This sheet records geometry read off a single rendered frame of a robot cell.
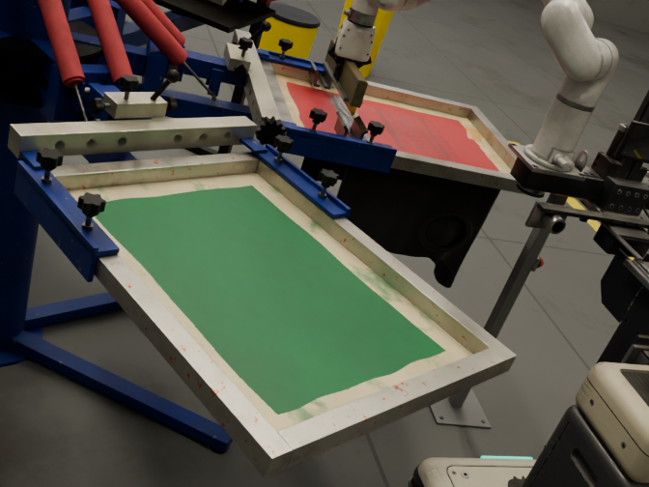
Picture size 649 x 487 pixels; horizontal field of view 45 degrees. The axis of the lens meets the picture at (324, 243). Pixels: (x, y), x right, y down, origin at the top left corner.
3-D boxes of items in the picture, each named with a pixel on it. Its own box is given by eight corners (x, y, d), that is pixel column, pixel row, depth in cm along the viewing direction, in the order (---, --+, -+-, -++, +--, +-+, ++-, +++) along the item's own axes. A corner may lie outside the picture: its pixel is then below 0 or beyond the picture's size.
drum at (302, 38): (247, 103, 490) (270, 15, 464) (238, 82, 519) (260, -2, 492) (300, 114, 503) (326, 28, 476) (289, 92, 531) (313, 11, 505)
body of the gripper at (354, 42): (347, 17, 214) (335, 57, 219) (381, 26, 217) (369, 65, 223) (341, 10, 220) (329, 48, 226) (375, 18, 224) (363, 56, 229)
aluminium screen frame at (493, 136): (472, 116, 276) (476, 106, 274) (542, 198, 228) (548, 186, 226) (254, 66, 251) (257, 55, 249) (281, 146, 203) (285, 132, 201)
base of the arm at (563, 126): (586, 181, 193) (615, 123, 186) (544, 173, 189) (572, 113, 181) (555, 152, 206) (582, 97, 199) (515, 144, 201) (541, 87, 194)
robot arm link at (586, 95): (600, 108, 194) (631, 46, 186) (582, 115, 183) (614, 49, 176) (564, 92, 198) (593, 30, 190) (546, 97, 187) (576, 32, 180)
